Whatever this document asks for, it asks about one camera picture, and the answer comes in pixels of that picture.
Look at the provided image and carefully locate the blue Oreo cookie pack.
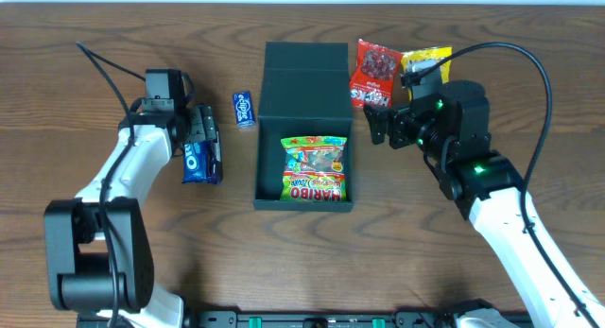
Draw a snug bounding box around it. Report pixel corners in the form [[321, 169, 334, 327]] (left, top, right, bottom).
[[182, 142, 210, 183]]

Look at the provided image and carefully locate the yellow Hacks candy bag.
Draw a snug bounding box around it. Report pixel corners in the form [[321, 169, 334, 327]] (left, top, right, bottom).
[[401, 46, 452, 100]]

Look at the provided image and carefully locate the green Haribo gummy bag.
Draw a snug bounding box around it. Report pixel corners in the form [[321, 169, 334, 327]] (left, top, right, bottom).
[[280, 136, 348, 202]]

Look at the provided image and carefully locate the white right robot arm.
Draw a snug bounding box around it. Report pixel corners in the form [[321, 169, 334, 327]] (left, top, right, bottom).
[[364, 80, 604, 327]]

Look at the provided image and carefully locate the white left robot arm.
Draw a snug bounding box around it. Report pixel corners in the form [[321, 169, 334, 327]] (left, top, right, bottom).
[[43, 98, 221, 327]]

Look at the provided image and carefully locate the dark blue chocolate bar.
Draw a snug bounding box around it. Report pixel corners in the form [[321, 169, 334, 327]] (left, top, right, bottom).
[[208, 138, 223, 184]]

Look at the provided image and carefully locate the red Hacks candy bag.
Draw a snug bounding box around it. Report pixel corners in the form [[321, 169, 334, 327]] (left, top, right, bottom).
[[350, 39, 402, 108]]

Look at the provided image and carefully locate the blue Eclipse mint box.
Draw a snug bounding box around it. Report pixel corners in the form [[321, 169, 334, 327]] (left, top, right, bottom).
[[233, 91, 256, 128]]

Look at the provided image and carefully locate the black open gift box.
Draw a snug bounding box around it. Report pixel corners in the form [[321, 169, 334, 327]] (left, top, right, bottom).
[[253, 42, 354, 213]]

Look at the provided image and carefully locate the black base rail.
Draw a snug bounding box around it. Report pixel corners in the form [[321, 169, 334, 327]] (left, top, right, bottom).
[[78, 309, 535, 328]]

